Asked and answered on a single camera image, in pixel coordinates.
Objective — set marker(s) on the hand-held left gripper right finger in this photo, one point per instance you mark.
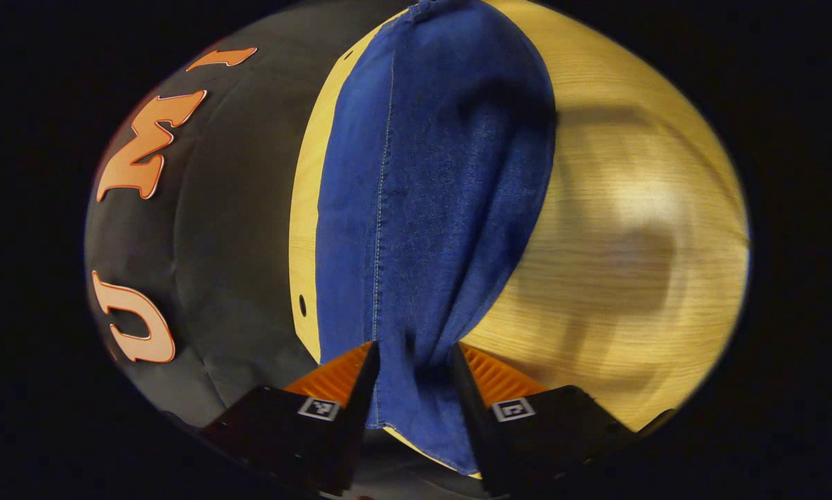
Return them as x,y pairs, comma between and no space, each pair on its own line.
471,410

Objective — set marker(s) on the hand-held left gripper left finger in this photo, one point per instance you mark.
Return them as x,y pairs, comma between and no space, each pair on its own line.
357,410

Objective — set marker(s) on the blue denim jeans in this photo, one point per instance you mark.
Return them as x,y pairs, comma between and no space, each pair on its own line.
430,208

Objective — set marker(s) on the black backdrop cloth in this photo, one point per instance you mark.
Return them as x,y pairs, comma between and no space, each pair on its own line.
235,243

